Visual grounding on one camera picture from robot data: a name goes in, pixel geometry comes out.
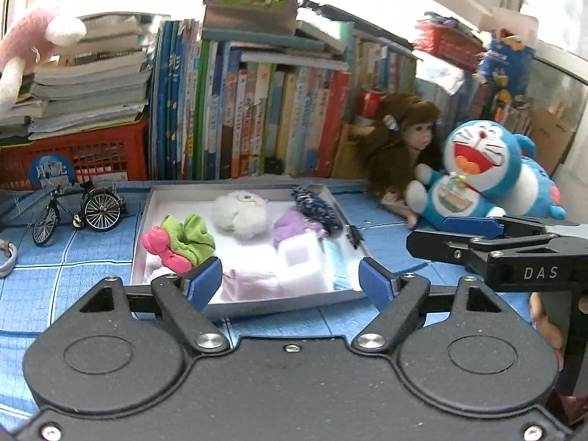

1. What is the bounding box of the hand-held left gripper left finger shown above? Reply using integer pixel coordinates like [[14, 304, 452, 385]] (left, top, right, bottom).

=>
[[78, 257, 230, 354]]

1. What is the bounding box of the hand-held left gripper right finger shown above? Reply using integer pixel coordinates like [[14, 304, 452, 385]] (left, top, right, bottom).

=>
[[351, 257, 506, 354]]

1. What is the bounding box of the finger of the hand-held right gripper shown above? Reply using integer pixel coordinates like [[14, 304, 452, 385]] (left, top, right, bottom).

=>
[[441, 214, 588, 240], [406, 230, 521, 268]]

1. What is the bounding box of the pink soft cloth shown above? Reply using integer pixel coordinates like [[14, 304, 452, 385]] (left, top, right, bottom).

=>
[[209, 266, 286, 306]]

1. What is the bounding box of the pink and green fabric toy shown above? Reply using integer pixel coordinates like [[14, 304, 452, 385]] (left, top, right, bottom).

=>
[[141, 213, 217, 275]]

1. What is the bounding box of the white cloth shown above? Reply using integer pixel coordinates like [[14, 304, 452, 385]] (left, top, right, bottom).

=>
[[275, 234, 330, 293]]

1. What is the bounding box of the white fluffy plush toy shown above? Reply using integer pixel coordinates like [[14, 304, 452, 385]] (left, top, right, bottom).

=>
[[211, 190, 271, 240]]

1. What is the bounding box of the white cardboard tray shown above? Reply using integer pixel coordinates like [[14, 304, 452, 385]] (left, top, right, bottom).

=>
[[129, 182, 369, 320]]

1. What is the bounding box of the dark blue patterned scrunchie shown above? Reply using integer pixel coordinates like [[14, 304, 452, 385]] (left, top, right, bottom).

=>
[[291, 184, 343, 230]]

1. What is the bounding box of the purple plush bear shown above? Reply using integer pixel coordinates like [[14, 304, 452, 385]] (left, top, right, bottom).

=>
[[269, 211, 319, 250]]

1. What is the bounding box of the person's right hand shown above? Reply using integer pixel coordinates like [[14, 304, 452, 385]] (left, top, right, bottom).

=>
[[528, 293, 566, 372]]

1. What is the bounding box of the blue robot cat plush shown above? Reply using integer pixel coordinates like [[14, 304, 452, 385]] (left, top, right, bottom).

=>
[[405, 119, 567, 231]]

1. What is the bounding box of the brown haired doll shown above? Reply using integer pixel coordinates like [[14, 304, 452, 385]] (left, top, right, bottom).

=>
[[351, 93, 442, 230]]

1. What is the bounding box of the blue checkered tablecloth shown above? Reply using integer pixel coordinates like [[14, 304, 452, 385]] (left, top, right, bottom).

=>
[[0, 179, 539, 346]]

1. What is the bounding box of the black miniature bicycle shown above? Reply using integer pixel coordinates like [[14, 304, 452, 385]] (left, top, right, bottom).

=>
[[32, 179, 128, 245]]

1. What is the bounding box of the clear plastic bag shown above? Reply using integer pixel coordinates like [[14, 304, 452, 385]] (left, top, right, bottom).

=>
[[415, 61, 467, 95]]

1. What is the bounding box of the red drink can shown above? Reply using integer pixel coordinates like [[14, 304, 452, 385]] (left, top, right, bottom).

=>
[[360, 87, 389, 123]]

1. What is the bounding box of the red plastic basket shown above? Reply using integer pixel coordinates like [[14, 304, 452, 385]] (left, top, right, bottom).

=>
[[0, 116, 150, 192]]

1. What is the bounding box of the row of upright books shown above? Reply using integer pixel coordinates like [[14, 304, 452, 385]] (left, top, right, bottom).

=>
[[149, 18, 544, 181]]

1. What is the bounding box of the small red basket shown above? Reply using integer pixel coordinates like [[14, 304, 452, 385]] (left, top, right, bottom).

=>
[[413, 18, 488, 75]]

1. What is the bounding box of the grey hair band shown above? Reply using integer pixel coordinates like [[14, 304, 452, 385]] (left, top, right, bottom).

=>
[[0, 238, 18, 278]]

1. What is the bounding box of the stack of grey books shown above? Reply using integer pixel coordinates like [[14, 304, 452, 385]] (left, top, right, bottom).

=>
[[0, 13, 155, 141]]

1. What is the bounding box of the pink rabbit plush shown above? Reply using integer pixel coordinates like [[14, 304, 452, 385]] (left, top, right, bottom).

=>
[[0, 6, 87, 114]]

